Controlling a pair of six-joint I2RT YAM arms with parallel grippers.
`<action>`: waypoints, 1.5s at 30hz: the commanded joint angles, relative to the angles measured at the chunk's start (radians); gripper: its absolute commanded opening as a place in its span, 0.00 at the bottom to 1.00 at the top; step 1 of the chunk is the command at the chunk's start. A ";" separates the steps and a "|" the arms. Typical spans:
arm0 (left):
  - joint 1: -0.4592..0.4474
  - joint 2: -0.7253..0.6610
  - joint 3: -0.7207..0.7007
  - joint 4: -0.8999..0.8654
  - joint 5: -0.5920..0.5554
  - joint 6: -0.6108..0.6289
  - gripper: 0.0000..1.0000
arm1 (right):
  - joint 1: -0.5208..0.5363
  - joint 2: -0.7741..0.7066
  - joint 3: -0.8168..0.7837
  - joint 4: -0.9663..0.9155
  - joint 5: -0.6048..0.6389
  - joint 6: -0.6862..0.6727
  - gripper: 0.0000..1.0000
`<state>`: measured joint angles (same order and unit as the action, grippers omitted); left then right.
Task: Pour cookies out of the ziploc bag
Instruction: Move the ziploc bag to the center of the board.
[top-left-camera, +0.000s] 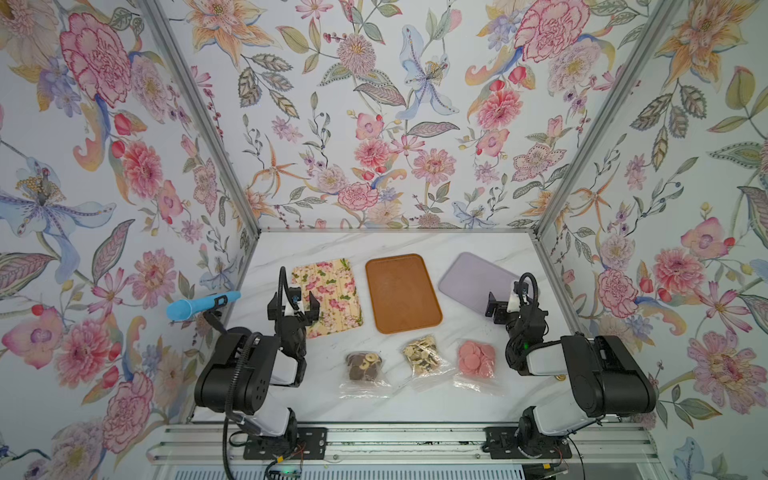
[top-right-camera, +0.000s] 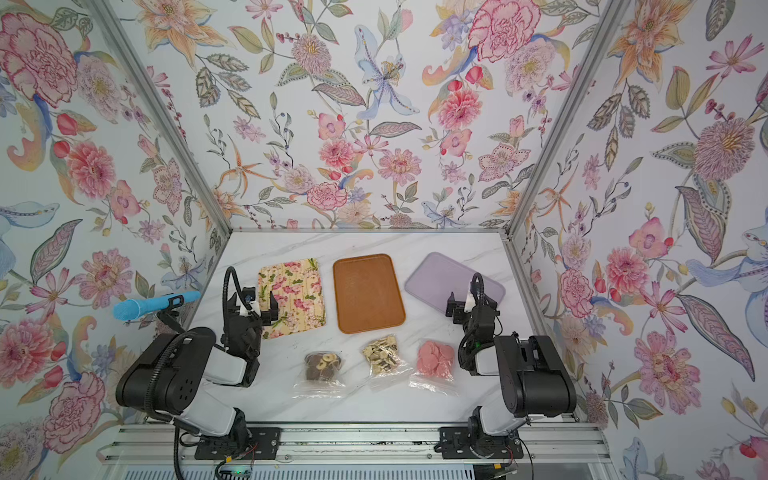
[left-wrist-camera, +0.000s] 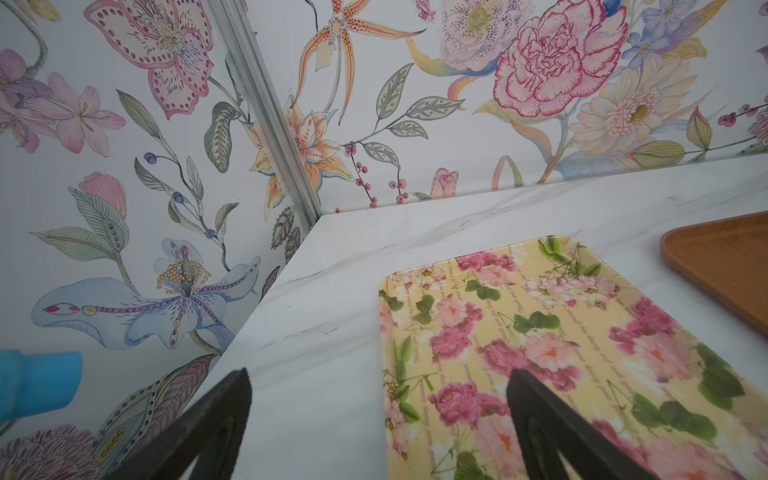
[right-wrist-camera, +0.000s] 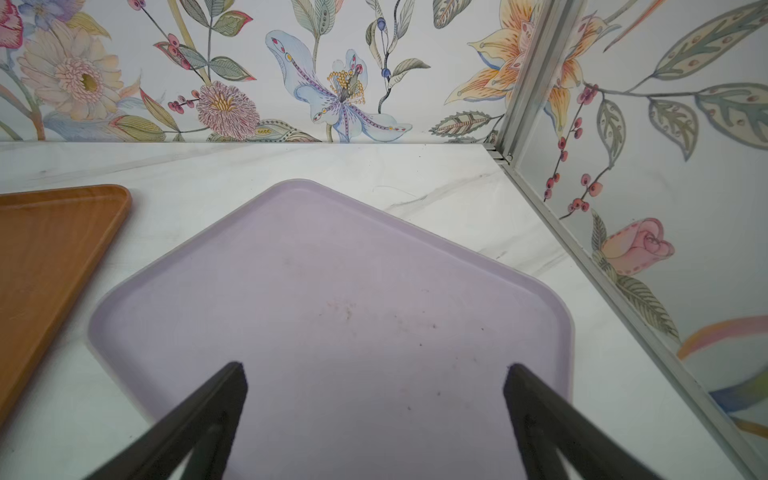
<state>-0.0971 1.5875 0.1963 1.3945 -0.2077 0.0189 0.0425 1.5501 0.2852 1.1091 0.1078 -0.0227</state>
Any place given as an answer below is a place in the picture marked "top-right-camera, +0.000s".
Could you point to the black microphone stand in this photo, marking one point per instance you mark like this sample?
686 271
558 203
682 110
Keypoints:
170 314

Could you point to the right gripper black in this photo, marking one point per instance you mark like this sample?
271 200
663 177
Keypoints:
466 309

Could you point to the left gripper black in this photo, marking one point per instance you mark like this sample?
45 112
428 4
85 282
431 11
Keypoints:
253 309

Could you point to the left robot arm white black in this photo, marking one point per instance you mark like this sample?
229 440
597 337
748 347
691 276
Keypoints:
165 380

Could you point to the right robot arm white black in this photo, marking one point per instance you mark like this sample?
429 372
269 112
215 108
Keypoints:
532 377

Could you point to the lilac plastic tray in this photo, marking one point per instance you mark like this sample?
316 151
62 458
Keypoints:
436 278

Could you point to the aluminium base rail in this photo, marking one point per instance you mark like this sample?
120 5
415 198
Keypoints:
304 443

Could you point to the blue microphone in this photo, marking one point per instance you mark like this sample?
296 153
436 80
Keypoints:
131 310

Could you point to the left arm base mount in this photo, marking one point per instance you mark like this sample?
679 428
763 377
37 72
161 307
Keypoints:
258 443

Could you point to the ziploc bag pink cookies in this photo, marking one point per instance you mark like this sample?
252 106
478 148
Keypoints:
434 368

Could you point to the floral yellow tray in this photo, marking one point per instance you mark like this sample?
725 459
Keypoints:
297 288

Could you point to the ziploc bag beige cookies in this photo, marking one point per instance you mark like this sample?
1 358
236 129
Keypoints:
386 365

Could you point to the ziploc bag round cookies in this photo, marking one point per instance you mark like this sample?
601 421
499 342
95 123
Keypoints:
321 376

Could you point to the brown wooden tray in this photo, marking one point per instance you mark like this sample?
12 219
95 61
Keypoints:
367 294

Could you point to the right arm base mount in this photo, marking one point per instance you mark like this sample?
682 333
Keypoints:
480 447

